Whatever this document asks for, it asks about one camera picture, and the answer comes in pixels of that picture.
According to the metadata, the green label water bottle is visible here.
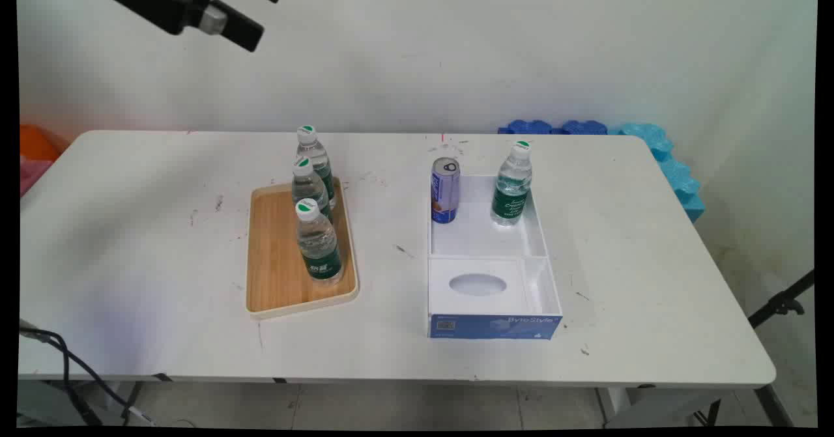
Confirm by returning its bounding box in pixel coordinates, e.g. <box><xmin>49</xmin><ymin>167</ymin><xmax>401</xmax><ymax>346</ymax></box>
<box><xmin>296</xmin><ymin>124</ymin><xmax>338</xmax><ymax>210</ymax></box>
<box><xmin>291</xmin><ymin>156</ymin><xmax>334</xmax><ymax>224</ymax></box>
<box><xmin>490</xmin><ymin>140</ymin><xmax>534</xmax><ymax>227</ymax></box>
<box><xmin>295</xmin><ymin>198</ymin><xmax>344</xmax><ymax>287</ymax></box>

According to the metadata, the orange plastic object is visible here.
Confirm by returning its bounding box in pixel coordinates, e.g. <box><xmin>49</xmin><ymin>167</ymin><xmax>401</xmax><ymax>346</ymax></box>
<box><xmin>20</xmin><ymin>124</ymin><xmax>70</xmax><ymax>162</ymax></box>

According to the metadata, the wooden tray cream rim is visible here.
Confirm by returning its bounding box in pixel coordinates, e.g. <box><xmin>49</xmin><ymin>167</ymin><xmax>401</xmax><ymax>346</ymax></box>
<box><xmin>245</xmin><ymin>176</ymin><xmax>360</xmax><ymax>321</ymax></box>

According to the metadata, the blue drink can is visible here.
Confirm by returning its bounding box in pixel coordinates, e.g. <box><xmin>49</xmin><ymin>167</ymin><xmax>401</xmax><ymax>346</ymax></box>
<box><xmin>430</xmin><ymin>157</ymin><xmax>461</xmax><ymax>225</ymax></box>

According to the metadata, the pink plastic object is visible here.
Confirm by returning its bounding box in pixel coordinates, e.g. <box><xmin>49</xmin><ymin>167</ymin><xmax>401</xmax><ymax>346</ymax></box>
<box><xmin>20</xmin><ymin>156</ymin><xmax>55</xmax><ymax>197</ymax></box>

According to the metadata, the white organizer box blue front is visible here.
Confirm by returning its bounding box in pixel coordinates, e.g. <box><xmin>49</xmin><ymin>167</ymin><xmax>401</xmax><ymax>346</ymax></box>
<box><xmin>427</xmin><ymin>174</ymin><xmax>564</xmax><ymax>341</ymax></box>

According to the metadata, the light blue foam mat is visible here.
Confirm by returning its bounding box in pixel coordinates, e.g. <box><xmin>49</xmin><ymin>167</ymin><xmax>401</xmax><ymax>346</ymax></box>
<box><xmin>609</xmin><ymin>122</ymin><xmax>706</xmax><ymax>223</ymax></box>

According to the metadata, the black tripod stand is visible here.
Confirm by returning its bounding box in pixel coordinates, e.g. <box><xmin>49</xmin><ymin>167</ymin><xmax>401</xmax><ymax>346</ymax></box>
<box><xmin>747</xmin><ymin>268</ymin><xmax>816</xmax><ymax>329</ymax></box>

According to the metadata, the black cable with connector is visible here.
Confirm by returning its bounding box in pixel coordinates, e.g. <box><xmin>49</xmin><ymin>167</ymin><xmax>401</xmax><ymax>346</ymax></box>
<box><xmin>20</xmin><ymin>320</ymin><xmax>156</xmax><ymax>426</ymax></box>

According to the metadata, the thin black cable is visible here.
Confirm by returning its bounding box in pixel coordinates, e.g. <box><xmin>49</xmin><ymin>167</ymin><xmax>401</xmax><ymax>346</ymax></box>
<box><xmin>60</xmin><ymin>343</ymin><xmax>104</xmax><ymax>426</ymax></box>

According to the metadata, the grey table leg frame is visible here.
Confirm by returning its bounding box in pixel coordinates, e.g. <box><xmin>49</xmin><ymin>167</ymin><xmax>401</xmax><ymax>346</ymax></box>
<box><xmin>594</xmin><ymin>385</ymin><xmax>794</xmax><ymax>429</ymax></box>

